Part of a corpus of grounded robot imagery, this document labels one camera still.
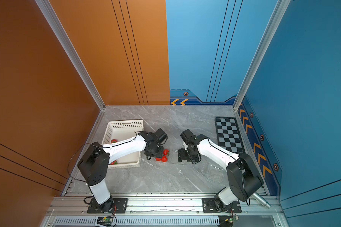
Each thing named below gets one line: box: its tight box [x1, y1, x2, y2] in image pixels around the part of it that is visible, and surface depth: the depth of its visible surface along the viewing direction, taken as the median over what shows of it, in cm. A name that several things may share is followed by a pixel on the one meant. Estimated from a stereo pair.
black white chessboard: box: [215, 116, 246, 155], surface depth 102 cm
